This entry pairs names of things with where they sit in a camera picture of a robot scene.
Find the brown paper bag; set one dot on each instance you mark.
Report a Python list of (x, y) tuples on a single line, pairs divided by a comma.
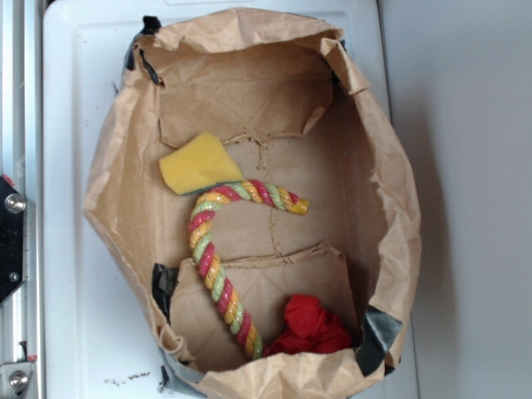
[(294, 111)]

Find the yellow sponge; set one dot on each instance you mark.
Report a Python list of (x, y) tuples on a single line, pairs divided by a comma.
[(201, 163)]

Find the red crumpled cloth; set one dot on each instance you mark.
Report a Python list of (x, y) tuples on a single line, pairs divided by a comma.
[(309, 327)]

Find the black mounting bracket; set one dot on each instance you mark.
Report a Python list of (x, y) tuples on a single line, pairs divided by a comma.
[(12, 239)]

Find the aluminium frame rail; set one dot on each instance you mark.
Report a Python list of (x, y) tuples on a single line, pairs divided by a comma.
[(22, 321)]

